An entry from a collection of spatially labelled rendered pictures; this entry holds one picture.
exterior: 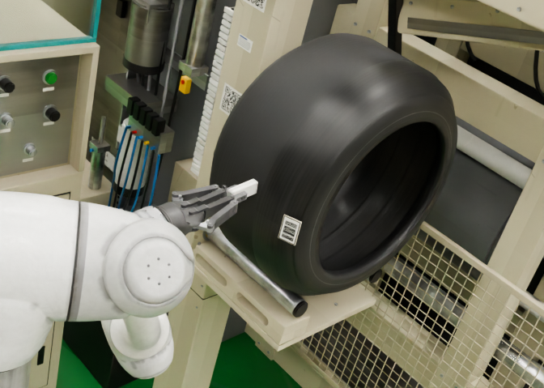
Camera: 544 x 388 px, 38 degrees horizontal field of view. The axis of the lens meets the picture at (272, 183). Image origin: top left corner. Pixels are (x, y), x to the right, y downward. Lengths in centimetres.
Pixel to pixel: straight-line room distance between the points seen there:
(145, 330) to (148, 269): 46
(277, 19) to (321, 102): 32
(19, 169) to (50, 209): 129
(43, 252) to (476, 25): 136
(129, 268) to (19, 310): 12
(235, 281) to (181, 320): 46
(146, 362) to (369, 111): 65
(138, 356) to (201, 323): 94
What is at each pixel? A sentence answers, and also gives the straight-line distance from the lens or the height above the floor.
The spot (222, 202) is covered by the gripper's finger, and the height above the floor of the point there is 123.
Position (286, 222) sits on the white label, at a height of 120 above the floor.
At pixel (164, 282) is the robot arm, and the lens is 81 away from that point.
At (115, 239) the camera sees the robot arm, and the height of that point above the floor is 157.
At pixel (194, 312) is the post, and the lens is 230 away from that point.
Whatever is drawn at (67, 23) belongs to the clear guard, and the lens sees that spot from 197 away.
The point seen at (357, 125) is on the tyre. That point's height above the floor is 141.
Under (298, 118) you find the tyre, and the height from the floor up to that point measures 138.
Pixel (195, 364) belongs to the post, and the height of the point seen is 34.
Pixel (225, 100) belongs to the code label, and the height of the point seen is 121.
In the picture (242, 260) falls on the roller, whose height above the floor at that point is 91.
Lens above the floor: 206
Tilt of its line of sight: 30 degrees down
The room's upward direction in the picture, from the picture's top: 15 degrees clockwise
